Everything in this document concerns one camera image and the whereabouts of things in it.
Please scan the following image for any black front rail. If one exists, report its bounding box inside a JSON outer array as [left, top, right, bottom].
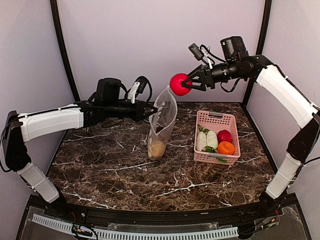
[[56, 202, 259, 226]]

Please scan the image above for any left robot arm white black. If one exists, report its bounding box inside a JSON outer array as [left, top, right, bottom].
[[0, 100, 158, 218]]

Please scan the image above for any yellow peach toy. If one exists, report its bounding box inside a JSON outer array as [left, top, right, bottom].
[[148, 140, 166, 159]]

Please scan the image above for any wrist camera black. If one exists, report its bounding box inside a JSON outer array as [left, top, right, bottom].
[[95, 77, 122, 103], [220, 36, 249, 62]]

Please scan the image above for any bright red tomato toy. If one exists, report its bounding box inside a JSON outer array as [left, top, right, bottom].
[[169, 73, 191, 97]]

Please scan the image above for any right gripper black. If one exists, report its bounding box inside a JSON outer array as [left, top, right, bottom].
[[182, 58, 246, 90]]

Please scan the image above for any right black frame post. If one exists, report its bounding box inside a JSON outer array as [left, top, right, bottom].
[[242, 0, 273, 106]]

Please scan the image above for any orange tangerine toy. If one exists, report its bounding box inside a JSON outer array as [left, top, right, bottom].
[[217, 141, 236, 155]]

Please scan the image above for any left black frame post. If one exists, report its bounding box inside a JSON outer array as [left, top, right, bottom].
[[49, 0, 80, 102]]

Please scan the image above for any white slotted cable duct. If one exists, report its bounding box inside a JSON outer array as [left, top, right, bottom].
[[31, 214, 239, 240]]

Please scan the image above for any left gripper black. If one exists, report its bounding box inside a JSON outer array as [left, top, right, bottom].
[[105, 99, 158, 122]]

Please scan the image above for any left camera cable black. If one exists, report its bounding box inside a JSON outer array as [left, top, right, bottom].
[[133, 76, 153, 105]]

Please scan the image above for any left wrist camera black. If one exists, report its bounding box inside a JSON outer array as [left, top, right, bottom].
[[95, 77, 122, 103]]

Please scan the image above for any white radish toy right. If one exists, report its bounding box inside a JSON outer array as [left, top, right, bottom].
[[206, 130, 219, 150]]

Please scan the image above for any circuit board with leds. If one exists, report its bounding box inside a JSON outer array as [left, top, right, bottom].
[[71, 225, 94, 237]]

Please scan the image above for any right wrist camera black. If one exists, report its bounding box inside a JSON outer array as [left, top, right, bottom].
[[220, 36, 249, 62]]

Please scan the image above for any white radish toy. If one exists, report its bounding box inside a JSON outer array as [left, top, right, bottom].
[[206, 130, 219, 150], [195, 131, 207, 152]]

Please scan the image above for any black frame post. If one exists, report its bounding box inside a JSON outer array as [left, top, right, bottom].
[[242, 0, 273, 106], [49, 0, 80, 102]]

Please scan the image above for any white radish toy left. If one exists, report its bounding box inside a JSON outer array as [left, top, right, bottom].
[[195, 131, 207, 152]]

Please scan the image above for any dark red pomegranate toy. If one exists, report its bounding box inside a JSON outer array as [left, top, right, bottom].
[[217, 129, 233, 143]]

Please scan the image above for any clear polka dot zip bag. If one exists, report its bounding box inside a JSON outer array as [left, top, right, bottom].
[[147, 85, 178, 160]]

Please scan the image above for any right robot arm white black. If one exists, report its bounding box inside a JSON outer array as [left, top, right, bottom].
[[182, 55, 320, 217]]

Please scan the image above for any pink plastic basket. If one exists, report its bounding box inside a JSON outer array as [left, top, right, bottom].
[[193, 110, 241, 166]]

